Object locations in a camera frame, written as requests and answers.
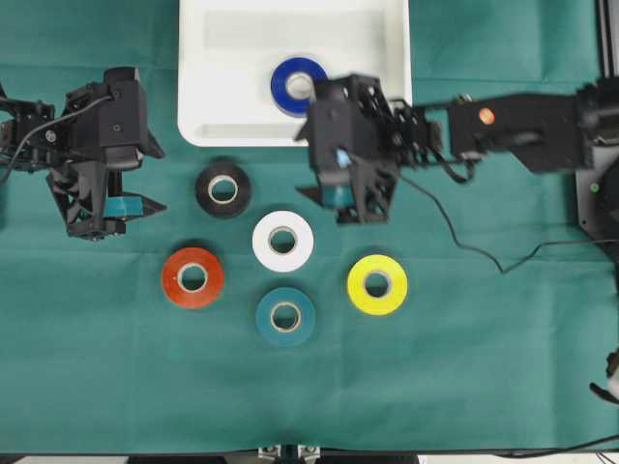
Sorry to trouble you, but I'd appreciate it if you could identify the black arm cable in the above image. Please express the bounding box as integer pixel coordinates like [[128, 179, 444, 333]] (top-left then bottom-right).
[[0, 93, 115, 185], [340, 153, 619, 276]]

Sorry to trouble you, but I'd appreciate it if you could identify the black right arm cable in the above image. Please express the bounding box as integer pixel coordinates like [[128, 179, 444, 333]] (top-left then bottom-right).
[[340, 153, 619, 276]]

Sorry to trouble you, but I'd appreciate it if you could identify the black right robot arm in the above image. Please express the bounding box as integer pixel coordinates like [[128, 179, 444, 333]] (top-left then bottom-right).
[[297, 73, 618, 260]]

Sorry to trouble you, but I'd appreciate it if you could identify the green table cloth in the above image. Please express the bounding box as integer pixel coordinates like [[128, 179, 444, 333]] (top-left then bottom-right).
[[1, 1, 618, 453]]

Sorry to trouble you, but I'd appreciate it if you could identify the white plastic tray case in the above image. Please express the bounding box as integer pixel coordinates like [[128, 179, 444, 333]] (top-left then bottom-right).
[[177, 1, 412, 147]]

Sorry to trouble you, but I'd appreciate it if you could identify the white black object right edge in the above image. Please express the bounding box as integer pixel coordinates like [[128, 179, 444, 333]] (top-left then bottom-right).
[[589, 350, 618, 405]]

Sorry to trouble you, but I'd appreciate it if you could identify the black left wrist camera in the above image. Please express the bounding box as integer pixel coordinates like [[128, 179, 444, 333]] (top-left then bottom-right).
[[98, 67, 148, 171]]

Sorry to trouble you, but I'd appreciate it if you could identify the yellow tape roll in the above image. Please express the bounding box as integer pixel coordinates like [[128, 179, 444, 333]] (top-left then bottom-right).
[[346, 254, 408, 316]]

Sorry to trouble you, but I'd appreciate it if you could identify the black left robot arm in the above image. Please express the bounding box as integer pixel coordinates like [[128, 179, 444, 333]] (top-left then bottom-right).
[[1, 80, 166, 242]]

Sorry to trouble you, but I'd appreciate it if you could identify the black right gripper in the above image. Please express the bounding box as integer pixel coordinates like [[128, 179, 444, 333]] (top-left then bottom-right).
[[294, 73, 442, 224]]

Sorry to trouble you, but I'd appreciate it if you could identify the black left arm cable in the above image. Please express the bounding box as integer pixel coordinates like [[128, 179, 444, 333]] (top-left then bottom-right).
[[0, 93, 115, 185]]

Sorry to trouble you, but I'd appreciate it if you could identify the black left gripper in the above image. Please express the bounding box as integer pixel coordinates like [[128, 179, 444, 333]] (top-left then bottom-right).
[[45, 83, 167, 240]]

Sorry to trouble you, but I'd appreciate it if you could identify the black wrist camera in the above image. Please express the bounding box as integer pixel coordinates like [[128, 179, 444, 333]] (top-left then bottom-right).
[[307, 74, 383, 187], [98, 67, 148, 171]]

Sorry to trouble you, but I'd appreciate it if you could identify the aluminium frame rail right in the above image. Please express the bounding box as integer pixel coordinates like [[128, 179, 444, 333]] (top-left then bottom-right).
[[596, 0, 619, 77]]

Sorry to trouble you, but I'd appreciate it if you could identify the white tape roll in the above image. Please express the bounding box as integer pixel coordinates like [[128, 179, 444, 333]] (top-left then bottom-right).
[[251, 211, 314, 273]]

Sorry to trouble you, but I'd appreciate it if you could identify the red tape roll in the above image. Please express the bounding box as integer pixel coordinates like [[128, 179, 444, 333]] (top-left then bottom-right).
[[161, 247, 224, 309]]

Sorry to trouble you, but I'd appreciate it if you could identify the black tape roll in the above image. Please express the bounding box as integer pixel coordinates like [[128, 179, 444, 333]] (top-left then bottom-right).
[[195, 161, 251, 218]]

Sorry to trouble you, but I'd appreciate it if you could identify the blue tape roll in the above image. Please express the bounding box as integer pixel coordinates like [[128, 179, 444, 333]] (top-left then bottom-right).
[[270, 57, 327, 118]]

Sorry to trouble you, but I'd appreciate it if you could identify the green tape roll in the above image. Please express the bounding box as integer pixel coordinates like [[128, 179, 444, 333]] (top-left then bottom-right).
[[255, 287, 316, 348]]

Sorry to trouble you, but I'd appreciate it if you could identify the metal bracket bottom edge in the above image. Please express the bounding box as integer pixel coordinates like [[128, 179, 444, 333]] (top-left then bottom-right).
[[257, 445, 321, 464]]

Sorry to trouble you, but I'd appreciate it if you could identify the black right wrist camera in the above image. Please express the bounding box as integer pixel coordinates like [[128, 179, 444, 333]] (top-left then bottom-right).
[[307, 74, 383, 187]]

